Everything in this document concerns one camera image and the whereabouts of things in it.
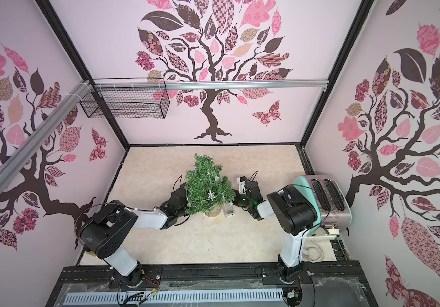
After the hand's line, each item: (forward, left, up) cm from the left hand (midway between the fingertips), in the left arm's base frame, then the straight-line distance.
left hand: (206, 205), depth 92 cm
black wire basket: (+44, +31, +33) cm, 62 cm away
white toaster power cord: (-22, -47, -2) cm, 51 cm away
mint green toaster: (-5, -53, +14) cm, 55 cm away
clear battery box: (-1, -11, -2) cm, 11 cm away
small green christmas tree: (-6, -3, +24) cm, 24 cm away
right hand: (+5, -8, +2) cm, 10 cm away
